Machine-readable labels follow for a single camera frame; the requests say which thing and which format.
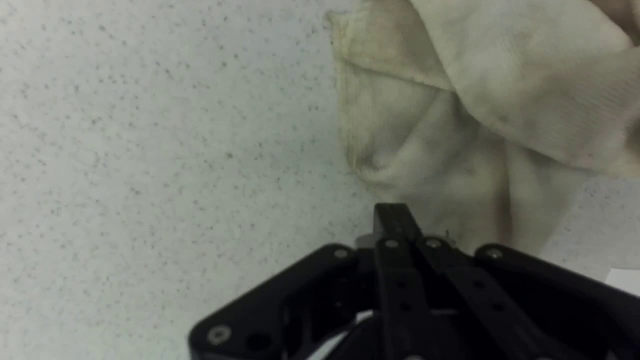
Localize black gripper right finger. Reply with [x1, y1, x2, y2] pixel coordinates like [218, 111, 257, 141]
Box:
[398, 202, 640, 360]

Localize beige cloth towel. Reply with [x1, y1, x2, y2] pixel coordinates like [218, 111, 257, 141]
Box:
[326, 0, 640, 258]

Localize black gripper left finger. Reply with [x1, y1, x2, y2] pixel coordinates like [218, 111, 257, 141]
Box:
[186, 202, 427, 360]

